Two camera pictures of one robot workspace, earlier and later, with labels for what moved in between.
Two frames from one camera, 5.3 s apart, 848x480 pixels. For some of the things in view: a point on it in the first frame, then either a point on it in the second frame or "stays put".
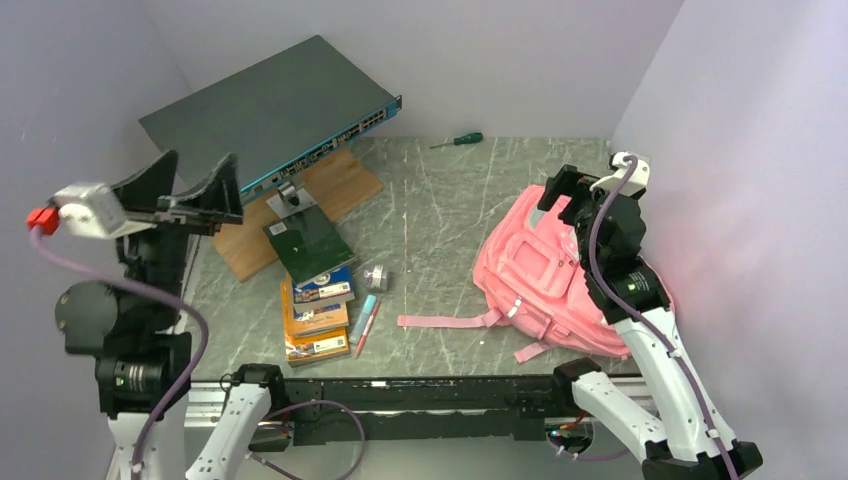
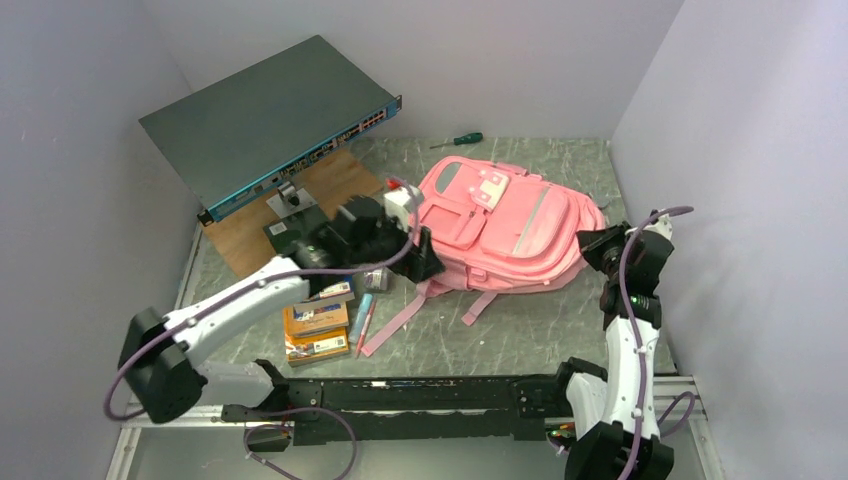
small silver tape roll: [376, 278] stays put
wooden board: [339, 186] stays put
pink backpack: [532, 276] -> [495, 227]
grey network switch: [273, 114] stays put
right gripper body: [572, 183] -> [604, 252]
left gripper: [220, 191] -> [418, 264]
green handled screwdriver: [468, 138] stays put
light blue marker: [363, 319] stays put
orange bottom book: [317, 346] stays put
